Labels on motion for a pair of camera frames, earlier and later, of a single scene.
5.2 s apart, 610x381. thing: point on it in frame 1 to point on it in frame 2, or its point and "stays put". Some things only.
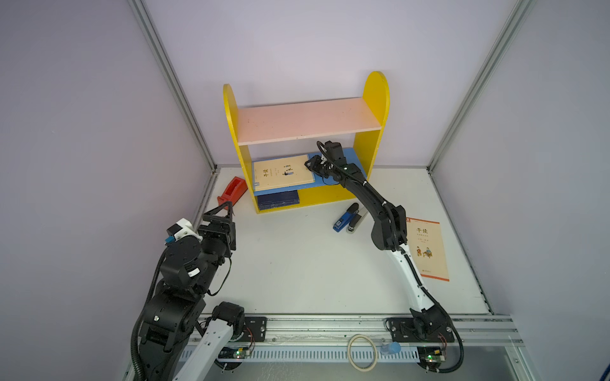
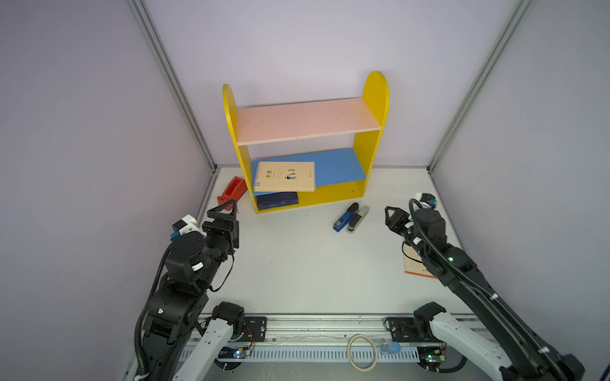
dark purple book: x=278 y=199 stays put
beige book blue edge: x=282 y=173 stays put
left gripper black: x=221 y=228 stays put
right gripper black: x=314 y=163 to x=398 y=218
